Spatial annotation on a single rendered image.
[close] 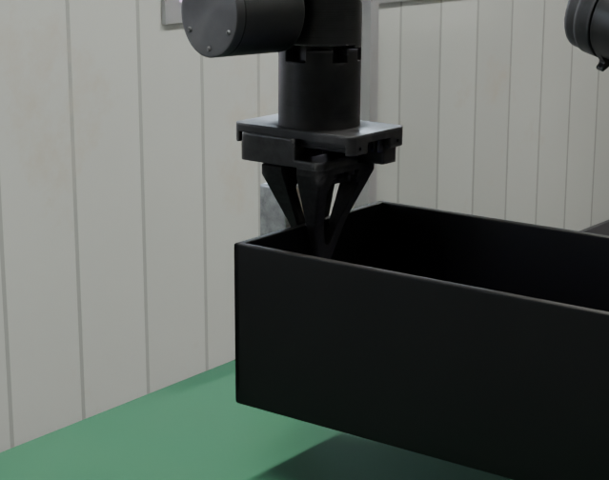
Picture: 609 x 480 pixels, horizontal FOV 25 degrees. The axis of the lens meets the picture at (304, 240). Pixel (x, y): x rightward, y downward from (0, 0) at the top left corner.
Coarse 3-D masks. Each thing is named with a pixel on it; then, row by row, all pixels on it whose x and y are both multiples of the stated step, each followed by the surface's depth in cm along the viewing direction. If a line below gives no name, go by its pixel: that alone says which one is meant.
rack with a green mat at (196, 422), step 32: (288, 224) 120; (192, 384) 115; (224, 384) 115; (96, 416) 108; (128, 416) 108; (160, 416) 108; (192, 416) 108; (224, 416) 108; (256, 416) 108; (32, 448) 102; (64, 448) 102; (96, 448) 102; (128, 448) 102; (160, 448) 102; (192, 448) 102; (224, 448) 102; (256, 448) 102; (288, 448) 102; (320, 448) 102; (352, 448) 102; (384, 448) 102
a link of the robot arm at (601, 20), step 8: (600, 0) 120; (608, 0) 119; (600, 8) 119; (608, 8) 119; (592, 16) 120; (600, 16) 119; (608, 16) 119; (592, 24) 120; (600, 24) 120; (608, 24) 119; (592, 32) 121; (600, 32) 120; (608, 32) 119; (592, 40) 121; (600, 40) 120; (608, 40) 119; (600, 48) 121; (608, 48) 120; (600, 56) 123; (608, 56) 121; (600, 64) 123; (608, 64) 124
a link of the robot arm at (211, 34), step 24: (192, 0) 89; (216, 0) 87; (240, 0) 86; (264, 0) 88; (288, 0) 89; (192, 24) 90; (216, 24) 88; (240, 24) 86; (264, 24) 88; (288, 24) 89; (216, 48) 88; (240, 48) 88; (264, 48) 90; (288, 48) 91
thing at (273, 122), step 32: (288, 64) 94; (320, 64) 93; (352, 64) 94; (288, 96) 94; (320, 96) 93; (352, 96) 94; (256, 128) 96; (288, 128) 94; (320, 128) 94; (352, 128) 95; (384, 128) 95
